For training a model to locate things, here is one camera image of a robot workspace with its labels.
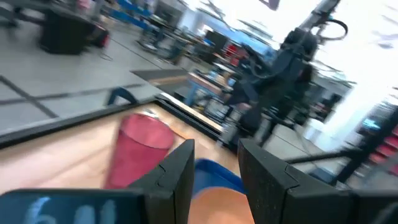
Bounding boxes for white bin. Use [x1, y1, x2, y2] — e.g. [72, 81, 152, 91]
[302, 118, 325, 144]

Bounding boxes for blue workbench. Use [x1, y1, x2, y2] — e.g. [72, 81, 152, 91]
[185, 72, 234, 107]

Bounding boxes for red storage bins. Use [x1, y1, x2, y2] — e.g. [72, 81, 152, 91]
[369, 123, 398, 177]

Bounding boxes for blue curved object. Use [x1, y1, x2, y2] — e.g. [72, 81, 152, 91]
[106, 86, 138, 107]

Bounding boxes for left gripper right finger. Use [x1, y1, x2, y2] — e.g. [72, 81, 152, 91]
[238, 138, 352, 224]

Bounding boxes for pink faceted plastic cup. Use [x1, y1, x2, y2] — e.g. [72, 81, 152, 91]
[103, 113, 175, 190]

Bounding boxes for dark floor mat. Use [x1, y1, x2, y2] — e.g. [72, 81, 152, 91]
[130, 68, 195, 87]

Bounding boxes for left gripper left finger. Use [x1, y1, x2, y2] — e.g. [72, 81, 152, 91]
[129, 139, 196, 224]

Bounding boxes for orange plate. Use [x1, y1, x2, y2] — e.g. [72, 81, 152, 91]
[187, 187, 256, 224]

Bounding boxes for black stand bar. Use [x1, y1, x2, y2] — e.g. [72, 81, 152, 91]
[285, 105, 398, 185]

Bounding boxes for black cabinet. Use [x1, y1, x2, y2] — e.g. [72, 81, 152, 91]
[38, 5, 110, 56]

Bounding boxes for blue plastic tray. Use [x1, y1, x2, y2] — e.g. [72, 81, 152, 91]
[192, 158, 248, 197]

